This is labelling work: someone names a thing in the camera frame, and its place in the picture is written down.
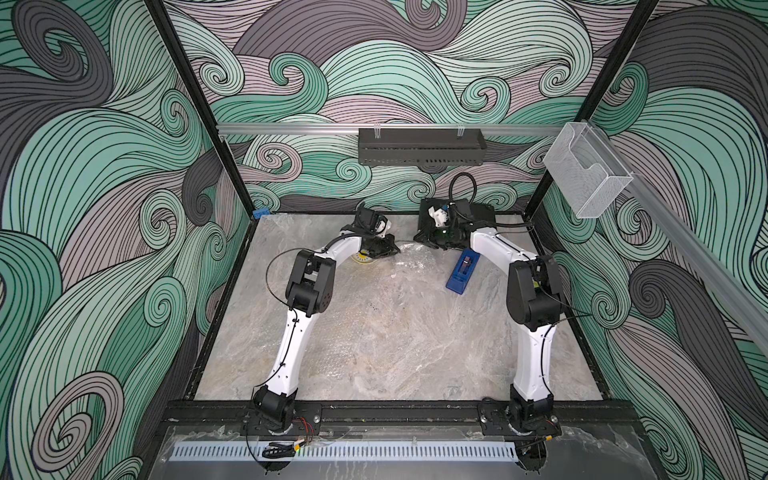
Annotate yellow patterned ceramic bowl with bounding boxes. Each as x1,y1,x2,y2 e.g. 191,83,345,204
353,253,374,265

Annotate clear bubble wrap sheet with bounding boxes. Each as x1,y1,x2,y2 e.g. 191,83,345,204
298,244,517,400

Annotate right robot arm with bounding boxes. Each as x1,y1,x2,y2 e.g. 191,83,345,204
414,199,563,437

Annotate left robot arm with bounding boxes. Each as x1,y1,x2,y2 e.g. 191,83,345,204
252,206,400,431

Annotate black hard case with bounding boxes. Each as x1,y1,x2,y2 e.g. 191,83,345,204
418,198,495,231

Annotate blue tape dispenser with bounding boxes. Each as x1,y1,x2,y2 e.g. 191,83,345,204
446,248,481,295

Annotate blue corner clip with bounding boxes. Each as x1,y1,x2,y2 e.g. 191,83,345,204
252,208,271,220

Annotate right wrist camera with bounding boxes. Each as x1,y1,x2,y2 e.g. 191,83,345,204
428,207,451,229

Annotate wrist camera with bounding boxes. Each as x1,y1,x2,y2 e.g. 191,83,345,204
374,215,391,236
428,207,451,229

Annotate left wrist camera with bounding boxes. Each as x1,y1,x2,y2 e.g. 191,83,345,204
374,215,391,236

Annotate black perforated wall tray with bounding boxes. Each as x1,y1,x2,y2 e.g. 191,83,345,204
358,129,488,168

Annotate clear acrylic wall holder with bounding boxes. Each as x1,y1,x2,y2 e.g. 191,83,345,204
544,121,633,219

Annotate aluminium rail back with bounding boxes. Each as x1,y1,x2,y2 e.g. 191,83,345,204
216,122,563,137

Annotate aluminium rail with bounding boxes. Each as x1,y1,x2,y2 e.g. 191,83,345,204
216,122,563,137
590,122,768,343

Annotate white slotted cable duct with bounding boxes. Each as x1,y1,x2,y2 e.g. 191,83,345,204
168,440,518,463

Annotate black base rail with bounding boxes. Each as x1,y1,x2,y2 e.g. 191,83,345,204
161,399,639,437

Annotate aluminium rail right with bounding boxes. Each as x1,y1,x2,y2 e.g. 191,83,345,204
590,122,768,343

